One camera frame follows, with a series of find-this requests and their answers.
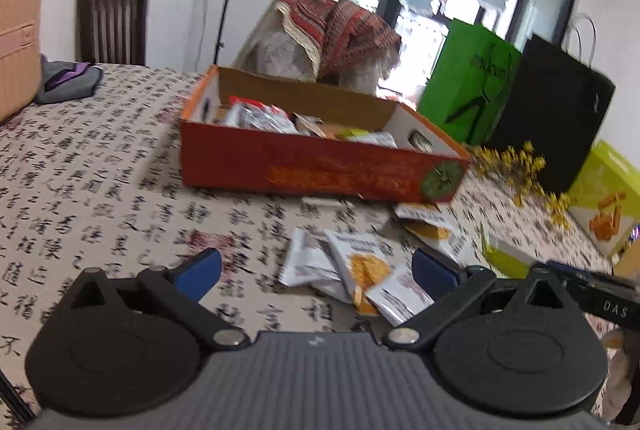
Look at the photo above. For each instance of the red patterned cloth covered object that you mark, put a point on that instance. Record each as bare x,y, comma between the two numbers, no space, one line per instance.
285,55

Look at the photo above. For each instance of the person's right hand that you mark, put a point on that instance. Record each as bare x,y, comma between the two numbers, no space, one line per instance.
622,360

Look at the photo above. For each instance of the brown cardboard piece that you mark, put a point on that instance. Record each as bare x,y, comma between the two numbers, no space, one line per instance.
628,267

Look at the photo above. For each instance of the grey purple cloth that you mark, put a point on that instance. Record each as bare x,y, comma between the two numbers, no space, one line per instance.
65,88

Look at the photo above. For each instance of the green snack packet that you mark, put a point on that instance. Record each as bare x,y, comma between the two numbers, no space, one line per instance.
355,132

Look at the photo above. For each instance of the large lime green box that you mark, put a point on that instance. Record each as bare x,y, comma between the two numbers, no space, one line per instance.
610,175

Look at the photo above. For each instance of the green paper bag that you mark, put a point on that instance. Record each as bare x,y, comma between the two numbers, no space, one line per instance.
465,75

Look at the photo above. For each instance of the brown orange snack packet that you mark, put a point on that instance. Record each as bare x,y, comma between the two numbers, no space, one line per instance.
312,126

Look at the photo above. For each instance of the red patterned blanket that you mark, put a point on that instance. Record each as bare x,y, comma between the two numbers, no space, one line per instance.
350,30

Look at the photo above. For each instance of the small lime green box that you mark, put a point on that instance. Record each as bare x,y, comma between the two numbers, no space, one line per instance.
505,255

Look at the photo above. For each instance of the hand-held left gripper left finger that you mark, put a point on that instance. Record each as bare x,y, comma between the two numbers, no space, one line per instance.
200,270

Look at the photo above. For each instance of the orange cardboard box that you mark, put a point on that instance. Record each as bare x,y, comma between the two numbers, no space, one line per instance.
300,165

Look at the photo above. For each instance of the red silver snack packet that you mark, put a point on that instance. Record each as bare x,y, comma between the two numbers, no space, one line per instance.
275,119
247,110

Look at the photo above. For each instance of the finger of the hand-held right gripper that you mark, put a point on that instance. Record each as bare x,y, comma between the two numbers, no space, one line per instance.
565,267

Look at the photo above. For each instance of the peach suitcase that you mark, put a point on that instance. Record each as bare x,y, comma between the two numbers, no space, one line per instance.
17,35

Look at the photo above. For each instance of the white orange snack packet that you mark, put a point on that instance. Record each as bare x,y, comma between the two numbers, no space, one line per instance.
362,267
432,232
417,211
377,140

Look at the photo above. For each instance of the black paper bag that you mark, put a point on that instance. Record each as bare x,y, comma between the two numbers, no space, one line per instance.
550,110

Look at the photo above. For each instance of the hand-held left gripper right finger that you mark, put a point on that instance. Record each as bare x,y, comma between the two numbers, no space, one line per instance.
432,270

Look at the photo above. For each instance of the yellow flower branches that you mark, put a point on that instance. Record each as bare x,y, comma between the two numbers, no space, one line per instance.
505,158

